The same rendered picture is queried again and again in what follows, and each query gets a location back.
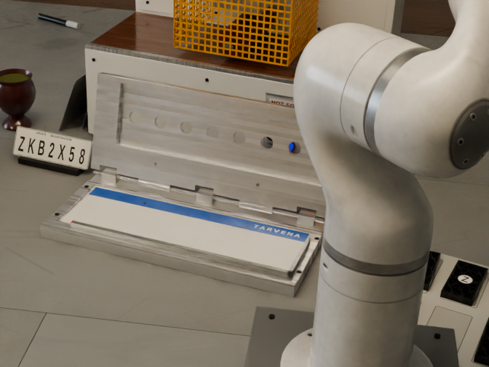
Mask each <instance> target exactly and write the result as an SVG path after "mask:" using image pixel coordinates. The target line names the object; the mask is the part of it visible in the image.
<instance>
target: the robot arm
mask: <svg viewBox="0 0 489 367"><path fill-rule="evenodd" d="M448 3H449V6H450V10H451V12H452V14H453V17H454V20H455V22H456V26H455V28H454V30H453V32H452V35H451V36H450V38H449V39H448V40H447V42H446V43H445V44H444V45H443V46H442V47H440V48H439V49H437V50H431V49H429V48H427V47H424V46H421V45H420V44H416V43H414V42H411V41H409V40H407V39H403V38H401V37H399V36H396V35H394V34H392V33H388V32H386V31H382V30H380V29H377V28H374V27H371V26H368V25H363V24H359V23H340V24H337V25H333V26H330V27H329V28H326V29H325V30H323V31H321V32H319V33H318V34H317V35H316V36H315V37H314V38H313V39H311V41H310V42H309V43H308V44H307V45H306V47H305V49H304V50H303V52H302V54H301V56H300V59H299V61H298V65H297V68H296V71H295V78H294V84H293V100H294V107H295V115H296V118H297V121H298V126H299V129H300V132H301V135H302V138H303V142H304V144H305V146H306V150H307V152H308V154H309V157H310V160H311V163H312V165H313V166H314V169H315V172H316V174H317V177H318V179H319V182H320V184H321V186H322V190H323V192H324V195H325V203H326V211H325V224H324V231H323V240H322V251H321V259H320V265H319V279H318V286H317V299H316V306H315V313H314V326H313V328H310V329H309V330H307V331H304V332H303V333H301V334H299V335H298V336H296V337H295V338H294V339H293V340H292V341H291V342H290V343H289V344H288V345H287V346H286V348H285V350H284V352H283V353H282V359H281V363H280V367H434V366H433V365H432V363H431V361H430V359H428V358H427V356H426V355H425V354H424V352H423V351H421V350H420V349H419V348H418V347H417V346H415V345H414V341H415V337H416V329H417V325H418V316H419V312H420V307H421V300H422V295H423V290H424V282H425V278H426V270H427V265H428V261H429V252H430V248H431V243H432V234H433V226H434V216H433V211H432V207H431V205H430V203H429V201H428V199H427V197H426V195H425V193H424V191H423V189H422V188H421V186H420V184H419V183H418V181H417V180H416V177H415V176H414V175H413V173H414V174H416V175H420V176H424V177H428V178H451V177H454V176H457V175H460V174H462V173H465V172H466V171H467V170H469V169H471V168H472V167H474V166H475V165H476V164H477V163H478V162H479V161H480V160H481V159H482V158H483V157H484V156H485V155H486V154H487V152H488V151H489V0H448Z"/></svg>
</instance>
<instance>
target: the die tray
mask: <svg viewBox="0 0 489 367"><path fill-rule="evenodd" d="M458 260H460V261H465V262H468V263H470V264H475V265H477V266H481V267H485V268H488V274H487V276H486V278H485V280H484V282H483V284H482V286H481V288H480V290H479V292H478V294H477V296H476V298H475V300H474V302H473V304H472V306H469V305H465V304H462V303H459V302H456V301H452V300H450V299H445V298H442V297H440V294H441V290H442V288H443V286H444V285H445V283H446V281H447V279H448V278H449V276H450V273H451V272H452V271H453V268H454V266H455V265H456V263H457V261H458ZM488 318H489V267H487V266H485V265H481V264H477V263H474V262H471V261H466V260H463V259H458V258H456V257H452V256H448V255H445V254H442V253H441V255H440V261H439V263H438V265H437V269H436V271H435V273H434V277H433V280H432V283H431V285H430V288H429V291H425V290H423V295H422V300H421V307H420V312H419V316H418V325H429V326H435V327H442V328H453V329H454V331H455V338H456V348H457V354H458V364H459V367H489V366H486V365H483V364H480V363H475V362H474V355H475V353H476V351H477V348H478V345H479V343H480V340H481V337H482V333H483V331H484V329H485V325H486V323H487V321H488Z"/></svg>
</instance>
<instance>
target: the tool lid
mask: <svg viewBox="0 0 489 367"><path fill-rule="evenodd" d="M134 111H136V112H138V113H139V115H140V121H139V123H135V122H133V121H132V119H131V114H132V112H134ZM157 117H164V118H165V120H166V126H165V127H164V128H161V127H159V126H158V125H157V123H156V119H157ZM185 121H187V122H190V123H191V125H192V131H191V132H190V133H186V132H184V131H183V128H182V124H183V123H184V122H185ZM211 126H213V127H216V128H217V129H218V132H219V134H218V137H217V138H212V137H210V135H209V133H208V130H209V128H210V127H211ZM239 131H240V132H243V133H244V134H245V137H246V139H245V142H244V143H238V142H237V141H236V140H235V134H236V132H239ZM264 137H270V138H271V139H272V141H273V146H272V147H271V148H270V149H267V148H265V147H264V146H263V144H262V139H263V138H264ZM292 142H296V143H299V144H300V146H301V151H300V153H299V154H294V153H292V152H291V151H290V144H291V143H292ZM104 166H107V167H114V168H117V171H116V174H120V175H126V176H130V177H134V178H139V186H144V187H148V188H151V189H158V190H161V191H165V192H171V190H170V187H171V186H178V187H182V188H185V189H192V190H197V189H198V188H199V186H203V187H207V188H211V189H214V190H213V194H216V195H219V196H223V197H229V198H233V199H237V200H239V207H240V208H246V209H249V210H256V211H259V212H263V213H269V214H273V212H272V210H273V208H281V209H285V210H291V211H295V212H297V211H298V210H299V207H301V208H307V209H311V210H316V211H317V213H316V216H319V217H322V218H325V211H326V203H325V195H324V192H323V190H322V186H321V184H320V182H319V179H318V177H317V174H316V172H315V169H314V166H313V165H312V163H311V160H310V157H309V154H308V152H307V150H306V146H305V144H304V142H303V138H302V135H301V132H300V129H299V126H298V121H297V118H296V115H295V107H294V106H286V105H282V104H278V103H270V102H265V101H261V100H254V99H249V98H242V97H238V96H233V95H226V94H221V93H217V92H210V91H205V90H198V89H194V88H189V87H181V86H177V85H173V84H165V83H161V82H153V81H149V80H145V79H137V78H133V77H128V76H121V75H116V74H109V73H105V72H101V73H98V83H97V93H96V103H95V121H94V132H93V142H92V160H91V168H92V169H96V170H101V169H103V168H104Z"/></svg>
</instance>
